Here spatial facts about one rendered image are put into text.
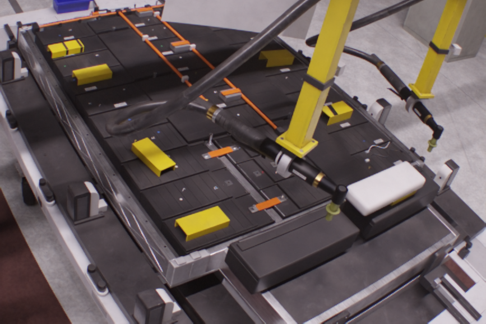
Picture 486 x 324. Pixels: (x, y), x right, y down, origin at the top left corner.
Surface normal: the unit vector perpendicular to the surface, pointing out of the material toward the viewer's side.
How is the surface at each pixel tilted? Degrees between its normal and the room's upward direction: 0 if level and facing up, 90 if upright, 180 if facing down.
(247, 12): 90
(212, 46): 0
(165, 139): 0
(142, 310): 90
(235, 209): 0
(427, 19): 90
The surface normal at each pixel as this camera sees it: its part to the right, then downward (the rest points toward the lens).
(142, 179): 0.22, -0.76
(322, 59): -0.58, 0.40
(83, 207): 0.57, 0.61
